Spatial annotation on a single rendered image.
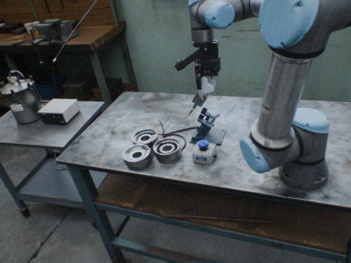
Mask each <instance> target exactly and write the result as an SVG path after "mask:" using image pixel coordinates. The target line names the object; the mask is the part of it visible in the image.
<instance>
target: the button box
mask: <svg viewBox="0 0 351 263"><path fill-rule="evenodd" d="M192 157H193V163H200V164H208V165H211V164H212V162H213V160H214V158H217V151H216V144H213V143H208V146H207V147H206V148H205V149H202V148H200V147H199V146H198V142H197V144H196V147H195V148H194V150H193V152H192Z"/></svg>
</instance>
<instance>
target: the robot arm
mask: <svg viewBox="0 0 351 263"><path fill-rule="evenodd" d="M188 8H189V9H190V20H191V32H192V41H193V47H195V48H198V49H197V50H195V51H194V52H192V53H191V54H189V55H187V56H186V57H184V58H183V59H180V60H178V61H177V62H176V64H175V68H176V69H177V71H180V70H182V69H184V68H185V67H186V66H187V65H188V64H190V63H192V62H193V61H195V74H196V85H197V90H198V94H199V97H200V98H201V100H202V101H204V96H203V94H205V93H209V92H212V91H214V86H216V85H217V82H216V81H214V80H211V79H210V76H218V73H219V72H220V69H221V65H220V56H219V52H218V45H219V40H213V39H214V33H213V29H226V28H228V27H229V26H230V25H231V24H232V23H233V22H237V21H241V20H245V19H248V18H252V17H258V18H259V25H261V26H262V28H261V29H260V32H261V35H262V36H263V38H264V40H265V41H266V43H267V45H268V47H269V49H270V50H271V51H272V57H271V62H270V66H269V70H268V76H267V81H266V86H265V90H264V95H263V99H262V104H261V109H260V113H259V118H258V119H257V120H255V122H254V123H253V124H252V126H251V130H250V134H249V135H247V136H244V137H242V138H241V139H240V149H241V152H242V154H243V157H244V158H245V160H246V162H247V164H248V165H249V166H250V168H251V169H252V170H253V171H254V172H256V173H258V174H262V173H265V172H270V171H271V170H272V169H274V168H276V167H279V169H278V173H279V177H280V179H281V180H282V181H283V182H284V183H285V184H287V185H289V186H291V187H293V188H296V189H301V190H313V189H317V188H320V187H322V186H323V185H324V184H325V183H326V182H327V179H328V176H329V170H328V166H327V163H326V160H325V153H326V145H327V138H328V133H329V131H330V129H329V124H330V122H329V119H328V117H327V116H326V115H325V114H324V113H322V112H320V111H318V110H314V109H309V108H298V105H299V102H300V99H301V95H302V92H303V89H304V86H305V83H306V80H307V76H308V74H309V71H310V68H311V65H312V62H313V59H314V58H317V57H319V56H320V55H321V54H322V53H323V52H324V49H325V46H326V44H327V41H328V38H329V37H330V35H331V33H333V32H336V31H339V30H343V29H345V28H347V27H349V26H351V0H218V1H212V0H189V5H188ZM205 48H206V49H205Z"/></svg>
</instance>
